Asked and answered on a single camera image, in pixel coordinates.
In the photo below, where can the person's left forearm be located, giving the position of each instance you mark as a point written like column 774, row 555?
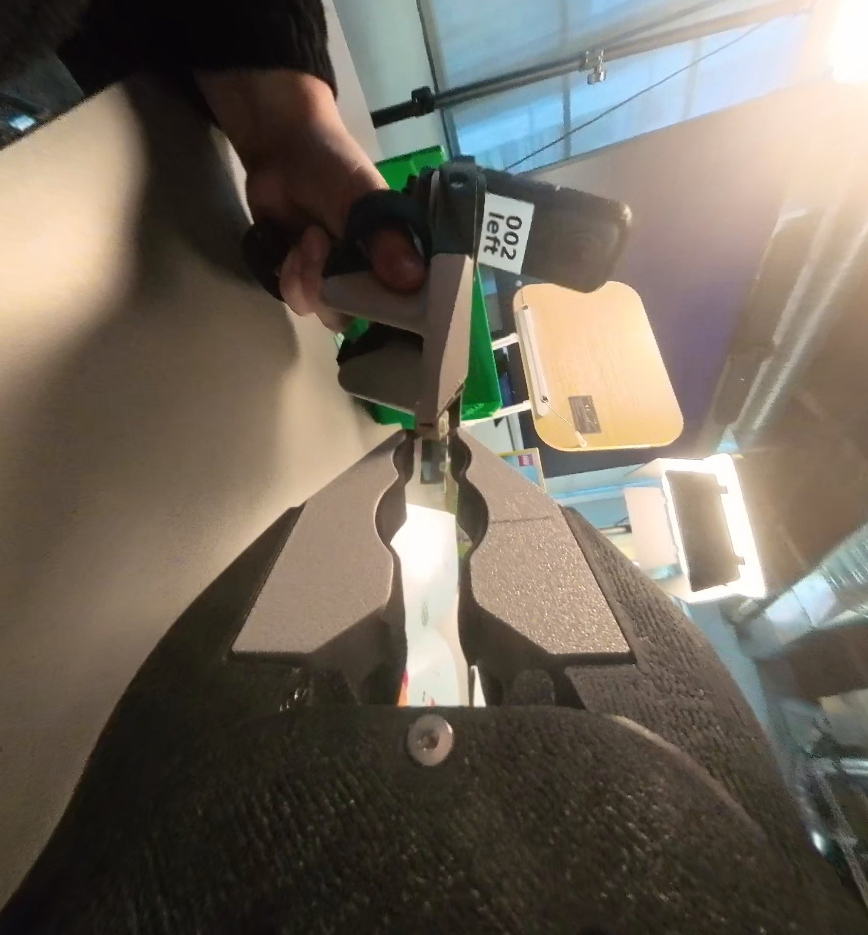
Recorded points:
column 222, row 44

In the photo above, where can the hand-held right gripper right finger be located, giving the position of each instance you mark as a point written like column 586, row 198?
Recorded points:
column 543, row 584

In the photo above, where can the person's left hand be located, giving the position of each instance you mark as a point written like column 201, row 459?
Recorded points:
column 309, row 182

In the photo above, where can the green plastic bin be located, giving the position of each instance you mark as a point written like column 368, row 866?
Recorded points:
column 481, row 350

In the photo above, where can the open lego instruction booklet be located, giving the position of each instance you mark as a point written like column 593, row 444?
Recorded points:
column 434, row 570

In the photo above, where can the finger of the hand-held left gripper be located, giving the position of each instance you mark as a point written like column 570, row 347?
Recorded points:
column 454, row 409
column 448, row 329

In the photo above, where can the black light stand pole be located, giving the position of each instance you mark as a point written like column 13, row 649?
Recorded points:
column 419, row 102

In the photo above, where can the lego set box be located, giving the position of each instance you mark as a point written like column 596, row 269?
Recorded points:
column 529, row 467

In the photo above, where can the light wood side table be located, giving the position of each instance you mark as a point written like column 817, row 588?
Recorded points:
column 609, row 365

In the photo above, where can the studio light panel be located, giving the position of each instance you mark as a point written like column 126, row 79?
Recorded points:
column 704, row 526

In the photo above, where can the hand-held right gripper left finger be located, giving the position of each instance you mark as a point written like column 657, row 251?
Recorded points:
column 317, row 584

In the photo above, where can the narrow light green lego plate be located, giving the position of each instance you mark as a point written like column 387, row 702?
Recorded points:
column 448, row 467

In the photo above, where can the silver ventilation duct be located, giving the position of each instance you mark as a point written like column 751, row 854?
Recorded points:
column 864, row 555

